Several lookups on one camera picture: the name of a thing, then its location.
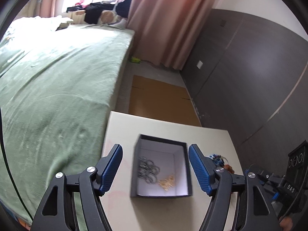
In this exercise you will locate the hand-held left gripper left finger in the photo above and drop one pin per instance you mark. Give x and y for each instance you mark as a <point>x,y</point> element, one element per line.
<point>109,170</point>

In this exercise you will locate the black jewelry box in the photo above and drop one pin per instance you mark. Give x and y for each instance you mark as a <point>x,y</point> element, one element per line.
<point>179,170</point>

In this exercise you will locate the wide pink curtain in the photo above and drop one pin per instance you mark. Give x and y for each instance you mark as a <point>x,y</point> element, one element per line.
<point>166,24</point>

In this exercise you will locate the white wall socket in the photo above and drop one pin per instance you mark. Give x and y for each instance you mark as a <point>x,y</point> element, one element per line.
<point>199,64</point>

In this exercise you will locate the flat brown cardboard sheet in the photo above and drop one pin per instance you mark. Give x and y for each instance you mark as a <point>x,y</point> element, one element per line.
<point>158,101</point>

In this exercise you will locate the white patterned quilt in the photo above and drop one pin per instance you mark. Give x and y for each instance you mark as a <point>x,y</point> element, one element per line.
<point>36,25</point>

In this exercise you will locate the pile of dark clothes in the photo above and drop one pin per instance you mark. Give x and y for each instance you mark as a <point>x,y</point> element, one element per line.
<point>96,10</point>

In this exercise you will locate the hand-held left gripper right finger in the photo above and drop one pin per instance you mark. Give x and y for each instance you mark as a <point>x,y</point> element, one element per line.
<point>199,170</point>

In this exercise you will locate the bed with green blanket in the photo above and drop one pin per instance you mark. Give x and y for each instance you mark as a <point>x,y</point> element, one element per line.
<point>60,89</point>

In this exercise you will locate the small green packet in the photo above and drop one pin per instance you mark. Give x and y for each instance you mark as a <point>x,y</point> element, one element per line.
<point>135,59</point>

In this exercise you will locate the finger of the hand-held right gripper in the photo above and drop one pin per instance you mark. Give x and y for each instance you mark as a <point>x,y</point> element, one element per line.
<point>268,179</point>

